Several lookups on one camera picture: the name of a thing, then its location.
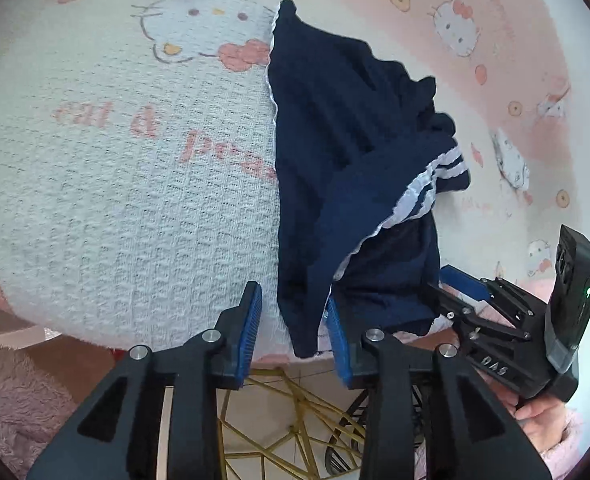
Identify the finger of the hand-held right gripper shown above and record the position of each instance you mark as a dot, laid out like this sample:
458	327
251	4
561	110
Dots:
462	280
450	307

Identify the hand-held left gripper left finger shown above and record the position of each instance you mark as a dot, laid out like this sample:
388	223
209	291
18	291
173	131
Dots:
250	330

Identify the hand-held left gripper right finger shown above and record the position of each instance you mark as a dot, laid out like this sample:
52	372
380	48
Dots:
337	345

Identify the navy shorts with white stripes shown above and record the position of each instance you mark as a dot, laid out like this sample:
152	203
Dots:
325	160

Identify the person's right hand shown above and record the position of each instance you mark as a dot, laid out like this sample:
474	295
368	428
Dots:
537	425

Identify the folded white printed garment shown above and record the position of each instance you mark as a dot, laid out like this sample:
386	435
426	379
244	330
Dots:
512	160

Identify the pink white printed sofa blanket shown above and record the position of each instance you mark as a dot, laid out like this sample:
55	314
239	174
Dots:
125	210

